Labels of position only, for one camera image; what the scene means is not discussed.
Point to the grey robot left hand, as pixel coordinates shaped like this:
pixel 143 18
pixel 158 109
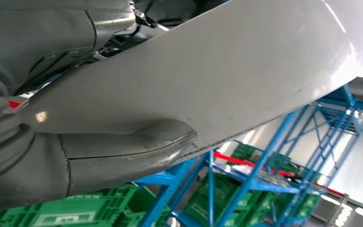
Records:
pixel 28 34

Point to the blue metal shelf rack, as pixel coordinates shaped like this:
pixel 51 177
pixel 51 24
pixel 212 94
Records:
pixel 347 97
pixel 211 188

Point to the green open plastic crate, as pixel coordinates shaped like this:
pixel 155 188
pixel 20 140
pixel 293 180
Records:
pixel 75 206

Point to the long red barrier belt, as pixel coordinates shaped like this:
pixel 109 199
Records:
pixel 231 158

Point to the green folded plastic crate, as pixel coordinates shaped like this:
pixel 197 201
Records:
pixel 263 203
pixel 222 197
pixel 244 153

